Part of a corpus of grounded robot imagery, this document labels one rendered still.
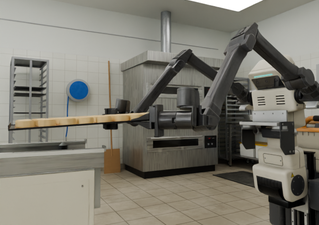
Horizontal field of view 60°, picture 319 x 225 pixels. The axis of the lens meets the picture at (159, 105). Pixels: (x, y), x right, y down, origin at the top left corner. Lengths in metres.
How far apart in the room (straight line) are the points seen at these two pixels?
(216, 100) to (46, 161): 0.55
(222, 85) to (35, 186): 0.66
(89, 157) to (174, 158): 3.86
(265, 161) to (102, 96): 4.00
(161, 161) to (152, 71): 1.48
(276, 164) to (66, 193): 1.09
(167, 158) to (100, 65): 2.11
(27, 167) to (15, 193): 0.07
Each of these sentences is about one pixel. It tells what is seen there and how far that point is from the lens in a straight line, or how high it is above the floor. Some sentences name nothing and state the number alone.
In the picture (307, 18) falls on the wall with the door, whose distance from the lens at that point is 5.75.
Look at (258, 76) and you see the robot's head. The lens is 1.57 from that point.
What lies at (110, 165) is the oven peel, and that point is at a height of 0.13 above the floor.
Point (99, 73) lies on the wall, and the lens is 5.27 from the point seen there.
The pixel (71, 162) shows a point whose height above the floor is 0.86.
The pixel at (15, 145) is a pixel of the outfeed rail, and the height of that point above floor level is 0.89.
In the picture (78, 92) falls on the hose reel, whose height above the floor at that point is 1.41.
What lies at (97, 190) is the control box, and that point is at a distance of 0.98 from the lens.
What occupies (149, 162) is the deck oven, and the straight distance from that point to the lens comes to 4.51.
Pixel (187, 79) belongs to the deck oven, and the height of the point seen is 1.63.
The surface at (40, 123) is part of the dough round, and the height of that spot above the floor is 0.98.
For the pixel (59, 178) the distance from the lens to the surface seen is 0.89.
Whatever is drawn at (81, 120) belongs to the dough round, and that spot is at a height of 0.99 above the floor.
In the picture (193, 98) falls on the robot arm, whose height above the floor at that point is 1.06.
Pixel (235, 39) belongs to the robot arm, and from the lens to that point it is 1.12.
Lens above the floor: 1.00
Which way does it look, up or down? 2 degrees up
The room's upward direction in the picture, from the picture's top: straight up
